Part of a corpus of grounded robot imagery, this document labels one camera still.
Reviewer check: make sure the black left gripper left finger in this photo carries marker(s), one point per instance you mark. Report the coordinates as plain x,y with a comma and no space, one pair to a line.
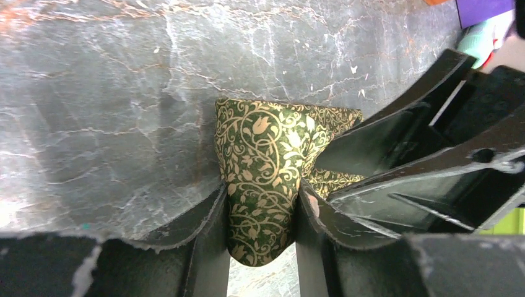
186,257

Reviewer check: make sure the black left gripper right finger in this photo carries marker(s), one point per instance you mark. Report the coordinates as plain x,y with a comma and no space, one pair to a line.
339,255

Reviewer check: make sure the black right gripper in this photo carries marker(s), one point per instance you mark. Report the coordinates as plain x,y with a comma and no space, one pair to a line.
458,174

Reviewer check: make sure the green gold vine tie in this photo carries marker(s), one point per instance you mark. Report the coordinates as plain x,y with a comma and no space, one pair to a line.
264,150

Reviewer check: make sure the lime green plastic bin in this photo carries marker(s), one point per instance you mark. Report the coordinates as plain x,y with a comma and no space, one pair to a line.
512,224

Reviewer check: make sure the mint green cylinder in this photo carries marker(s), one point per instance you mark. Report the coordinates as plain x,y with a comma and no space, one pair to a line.
481,40

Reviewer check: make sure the purple metronome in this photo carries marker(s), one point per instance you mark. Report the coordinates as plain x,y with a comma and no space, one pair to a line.
472,12

